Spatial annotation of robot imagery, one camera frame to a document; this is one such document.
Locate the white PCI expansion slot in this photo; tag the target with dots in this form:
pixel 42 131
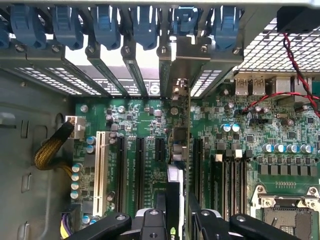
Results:
pixel 100 175

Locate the short black expansion slot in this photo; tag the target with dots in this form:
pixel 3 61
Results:
pixel 160 150

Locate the silver network port block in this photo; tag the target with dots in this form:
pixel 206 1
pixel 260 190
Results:
pixel 292 88

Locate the metal CPU socket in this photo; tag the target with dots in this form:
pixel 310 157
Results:
pixel 287 212

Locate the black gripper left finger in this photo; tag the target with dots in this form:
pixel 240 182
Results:
pixel 152 225

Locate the black RAM slot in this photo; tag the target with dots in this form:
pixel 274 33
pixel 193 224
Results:
pixel 237 187
pixel 243 187
pixel 228 187

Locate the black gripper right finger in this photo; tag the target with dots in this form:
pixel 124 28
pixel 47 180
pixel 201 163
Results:
pixel 207 225

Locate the silver USB port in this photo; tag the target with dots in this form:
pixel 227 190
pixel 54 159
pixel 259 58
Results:
pixel 259 87
pixel 241 87

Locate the black case fan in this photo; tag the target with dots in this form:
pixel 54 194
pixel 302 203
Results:
pixel 298 20

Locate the grey metal PC case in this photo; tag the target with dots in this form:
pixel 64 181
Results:
pixel 32 190

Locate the blue slot retention clip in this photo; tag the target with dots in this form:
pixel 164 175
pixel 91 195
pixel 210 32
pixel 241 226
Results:
pixel 186 21
pixel 3 37
pixel 146 27
pixel 67 27
pixel 227 27
pixel 27 27
pixel 106 27

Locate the white power connector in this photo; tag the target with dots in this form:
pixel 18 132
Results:
pixel 77 127

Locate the long black expansion slot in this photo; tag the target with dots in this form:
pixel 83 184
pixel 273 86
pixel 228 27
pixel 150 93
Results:
pixel 121 175
pixel 140 172
pixel 198 172

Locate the green motherboard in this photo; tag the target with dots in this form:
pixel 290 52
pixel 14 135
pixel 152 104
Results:
pixel 270 130

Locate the perforated metal slot cover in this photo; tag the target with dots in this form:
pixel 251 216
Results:
pixel 45 77
pixel 207 80
pixel 75 80

